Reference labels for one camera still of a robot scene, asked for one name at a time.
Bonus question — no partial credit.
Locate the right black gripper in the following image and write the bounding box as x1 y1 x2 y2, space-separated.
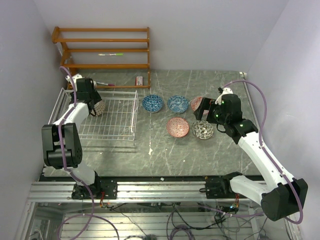
194 97 229 126

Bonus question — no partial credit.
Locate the brown patterned bowl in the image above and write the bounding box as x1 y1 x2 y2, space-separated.
94 100 106 116

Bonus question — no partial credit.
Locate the red circle patterned bowl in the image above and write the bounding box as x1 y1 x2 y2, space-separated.
166 117 190 138

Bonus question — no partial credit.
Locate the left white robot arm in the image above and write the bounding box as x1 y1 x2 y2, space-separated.
41 78 102 200

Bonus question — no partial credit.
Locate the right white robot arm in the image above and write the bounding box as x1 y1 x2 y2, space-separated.
194 93 308 224

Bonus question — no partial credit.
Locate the wooden shelf rack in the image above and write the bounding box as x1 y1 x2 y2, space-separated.
51 26 152 90

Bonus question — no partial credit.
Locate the black and white leaf bowl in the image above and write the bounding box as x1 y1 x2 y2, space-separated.
191 120 214 140

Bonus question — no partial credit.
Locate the red striped bowl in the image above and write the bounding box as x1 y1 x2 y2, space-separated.
190 96 203 114

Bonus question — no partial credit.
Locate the light blue patterned bowl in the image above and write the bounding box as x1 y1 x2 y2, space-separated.
167 95 189 114

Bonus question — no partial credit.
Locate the red and white card box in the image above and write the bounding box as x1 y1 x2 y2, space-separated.
135 76 143 86

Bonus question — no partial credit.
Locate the dark blue patterned bowl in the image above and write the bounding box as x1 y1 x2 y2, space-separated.
142 94 164 113

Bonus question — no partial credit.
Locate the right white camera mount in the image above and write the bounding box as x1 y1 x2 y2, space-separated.
215 87 233 105

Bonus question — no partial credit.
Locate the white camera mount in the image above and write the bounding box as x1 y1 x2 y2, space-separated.
215 87 233 105
65 73 83 91

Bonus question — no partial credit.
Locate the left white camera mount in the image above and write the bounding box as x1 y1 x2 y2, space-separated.
65 73 83 91

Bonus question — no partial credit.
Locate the white wire dish rack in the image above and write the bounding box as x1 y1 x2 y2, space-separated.
49 89 139 141

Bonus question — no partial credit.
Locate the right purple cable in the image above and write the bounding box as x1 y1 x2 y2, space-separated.
219 79 305 224

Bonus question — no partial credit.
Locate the purple cable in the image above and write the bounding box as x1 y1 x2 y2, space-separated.
55 65 121 240
219 79 305 224

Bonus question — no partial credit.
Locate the aluminium mounting rail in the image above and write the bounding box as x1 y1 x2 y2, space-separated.
26 180 268 203

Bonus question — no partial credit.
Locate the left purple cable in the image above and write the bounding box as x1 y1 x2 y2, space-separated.
55 65 121 240

